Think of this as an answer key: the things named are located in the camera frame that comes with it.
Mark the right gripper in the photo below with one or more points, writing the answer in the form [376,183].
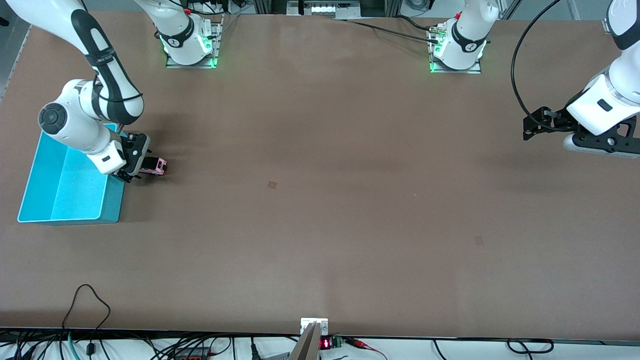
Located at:
[136,153]

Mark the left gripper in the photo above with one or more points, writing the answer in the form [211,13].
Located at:
[559,118]

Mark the pink jeep toy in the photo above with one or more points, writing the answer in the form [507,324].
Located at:
[159,166]

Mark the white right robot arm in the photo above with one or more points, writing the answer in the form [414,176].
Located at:
[75,130]

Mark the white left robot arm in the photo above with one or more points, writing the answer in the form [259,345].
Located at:
[470,30]

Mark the cyan plastic bin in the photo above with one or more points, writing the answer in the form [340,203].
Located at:
[70,195]

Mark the black power adapter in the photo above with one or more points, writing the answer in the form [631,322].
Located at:
[192,354]

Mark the black plug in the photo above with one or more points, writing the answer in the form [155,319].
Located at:
[255,351]

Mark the white lit device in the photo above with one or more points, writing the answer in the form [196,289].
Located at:
[325,9]

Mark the grey metal bar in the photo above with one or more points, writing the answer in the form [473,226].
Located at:
[306,345]

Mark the red digit display module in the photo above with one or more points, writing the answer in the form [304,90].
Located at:
[325,343]

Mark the green terminal block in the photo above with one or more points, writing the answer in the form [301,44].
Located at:
[336,342]

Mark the red clip leads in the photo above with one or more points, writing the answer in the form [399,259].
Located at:
[357,343]

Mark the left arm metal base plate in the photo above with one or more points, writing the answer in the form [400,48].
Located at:
[475,71]

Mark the aluminium frame post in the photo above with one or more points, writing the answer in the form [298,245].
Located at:
[270,6]

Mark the white bracket plate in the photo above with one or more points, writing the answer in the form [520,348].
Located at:
[307,321]

